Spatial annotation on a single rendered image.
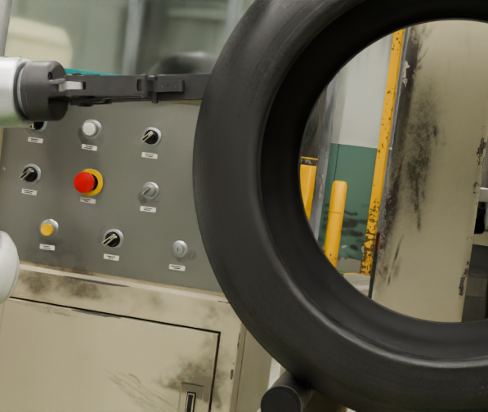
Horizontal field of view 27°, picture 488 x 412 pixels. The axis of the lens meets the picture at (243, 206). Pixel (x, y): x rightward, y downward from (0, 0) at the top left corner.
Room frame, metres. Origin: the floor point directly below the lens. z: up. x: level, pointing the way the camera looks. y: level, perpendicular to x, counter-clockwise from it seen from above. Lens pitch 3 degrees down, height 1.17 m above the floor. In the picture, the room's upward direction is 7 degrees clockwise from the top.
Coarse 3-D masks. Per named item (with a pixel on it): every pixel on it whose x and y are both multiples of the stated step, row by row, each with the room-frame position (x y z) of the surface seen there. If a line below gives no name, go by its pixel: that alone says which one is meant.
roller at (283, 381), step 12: (288, 372) 1.19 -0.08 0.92; (276, 384) 1.12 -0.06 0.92; (288, 384) 1.12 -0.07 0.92; (300, 384) 1.14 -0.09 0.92; (264, 396) 1.11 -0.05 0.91; (276, 396) 1.10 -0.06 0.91; (288, 396) 1.10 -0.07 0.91; (300, 396) 1.11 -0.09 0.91; (312, 396) 1.21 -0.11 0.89; (264, 408) 1.10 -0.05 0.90; (276, 408) 1.10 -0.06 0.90; (288, 408) 1.10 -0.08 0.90; (300, 408) 1.10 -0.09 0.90
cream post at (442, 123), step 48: (432, 48) 1.44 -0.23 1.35; (480, 48) 1.43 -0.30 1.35; (432, 96) 1.44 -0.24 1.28; (480, 96) 1.43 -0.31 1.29; (432, 144) 1.44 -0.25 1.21; (480, 144) 1.43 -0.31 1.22; (432, 192) 1.44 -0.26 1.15; (384, 240) 1.45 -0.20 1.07; (432, 240) 1.44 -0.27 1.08; (384, 288) 1.45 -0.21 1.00; (432, 288) 1.44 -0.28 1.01
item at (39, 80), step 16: (32, 64) 1.27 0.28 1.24; (48, 64) 1.26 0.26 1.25; (32, 80) 1.25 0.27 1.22; (48, 80) 1.25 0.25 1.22; (64, 80) 1.24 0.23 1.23; (32, 96) 1.25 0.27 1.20; (48, 96) 1.25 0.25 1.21; (64, 96) 1.24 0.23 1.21; (80, 96) 1.25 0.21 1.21; (32, 112) 1.26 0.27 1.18; (48, 112) 1.26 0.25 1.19; (64, 112) 1.29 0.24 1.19
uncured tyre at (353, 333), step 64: (256, 0) 1.15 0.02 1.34; (320, 0) 1.09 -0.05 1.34; (384, 0) 1.35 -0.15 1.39; (448, 0) 1.34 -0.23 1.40; (256, 64) 1.11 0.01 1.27; (320, 64) 1.37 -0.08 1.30; (256, 128) 1.10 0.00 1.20; (256, 192) 1.10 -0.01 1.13; (256, 256) 1.10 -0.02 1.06; (320, 256) 1.37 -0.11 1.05; (256, 320) 1.12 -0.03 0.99; (320, 320) 1.08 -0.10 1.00; (384, 320) 1.34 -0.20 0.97; (320, 384) 1.11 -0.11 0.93; (384, 384) 1.07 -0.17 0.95; (448, 384) 1.06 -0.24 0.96
